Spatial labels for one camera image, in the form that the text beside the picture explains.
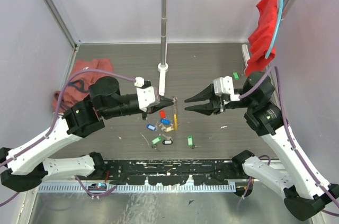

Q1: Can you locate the green key tag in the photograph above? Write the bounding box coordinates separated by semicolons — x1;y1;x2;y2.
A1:
151;136;162;145
233;71;239;80
187;136;200;149

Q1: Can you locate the blue key tag upper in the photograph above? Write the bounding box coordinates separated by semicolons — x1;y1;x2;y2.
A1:
160;119;171;125

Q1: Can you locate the black key tag centre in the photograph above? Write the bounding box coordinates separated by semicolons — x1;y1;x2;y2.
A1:
162;139;173;145

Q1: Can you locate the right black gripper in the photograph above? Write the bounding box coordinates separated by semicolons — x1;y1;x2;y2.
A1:
184;82;256;115

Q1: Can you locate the aluminium frame post left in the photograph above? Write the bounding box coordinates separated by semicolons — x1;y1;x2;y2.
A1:
43;0;81;49

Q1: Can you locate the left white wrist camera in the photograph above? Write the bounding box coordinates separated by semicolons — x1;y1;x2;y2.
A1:
134;77;160;112

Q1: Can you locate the small green-lit circuit board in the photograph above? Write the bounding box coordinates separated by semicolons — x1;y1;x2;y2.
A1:
88;183;107;191

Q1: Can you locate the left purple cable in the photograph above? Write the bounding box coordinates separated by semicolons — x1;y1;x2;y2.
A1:
0;68;137;206

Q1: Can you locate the dusty pink folded shirt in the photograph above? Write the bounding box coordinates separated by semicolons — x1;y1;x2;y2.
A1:
58;59;113;113

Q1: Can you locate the light blue hanger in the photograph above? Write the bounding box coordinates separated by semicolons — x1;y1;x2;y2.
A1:
265;0;284;59

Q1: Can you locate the blue key tag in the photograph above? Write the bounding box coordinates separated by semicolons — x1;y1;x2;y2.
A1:
160;119;171;125
147;124;157;131

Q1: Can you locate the red key tag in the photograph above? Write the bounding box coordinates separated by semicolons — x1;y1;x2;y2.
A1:
159;110;166;119

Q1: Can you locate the blue key tag left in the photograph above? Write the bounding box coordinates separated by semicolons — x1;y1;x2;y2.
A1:
147;124;157;131

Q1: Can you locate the metal keyring with yellow grip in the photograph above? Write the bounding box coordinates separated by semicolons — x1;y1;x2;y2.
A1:
172;96;178;130

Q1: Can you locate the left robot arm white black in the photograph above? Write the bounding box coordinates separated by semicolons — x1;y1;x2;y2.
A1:
1;76;173;192

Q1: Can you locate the red hanging cloth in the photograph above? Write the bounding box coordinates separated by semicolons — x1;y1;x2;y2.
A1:
245;0;278;76

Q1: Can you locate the white slotted cable duct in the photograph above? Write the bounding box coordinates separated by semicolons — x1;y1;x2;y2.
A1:
38;182;236;193

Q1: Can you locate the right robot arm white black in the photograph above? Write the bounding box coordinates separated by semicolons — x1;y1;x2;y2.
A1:
185;71;338;221

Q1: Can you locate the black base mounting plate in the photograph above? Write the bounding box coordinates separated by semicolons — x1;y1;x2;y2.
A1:
105;159;249;186

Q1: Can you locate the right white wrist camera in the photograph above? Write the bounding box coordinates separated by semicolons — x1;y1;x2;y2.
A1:
213;76;240;101

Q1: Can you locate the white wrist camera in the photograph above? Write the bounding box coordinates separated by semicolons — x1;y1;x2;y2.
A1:
213;76;240;101
134;77;160;112

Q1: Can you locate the yellow key tag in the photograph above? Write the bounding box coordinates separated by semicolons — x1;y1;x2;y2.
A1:
161;126;175;132

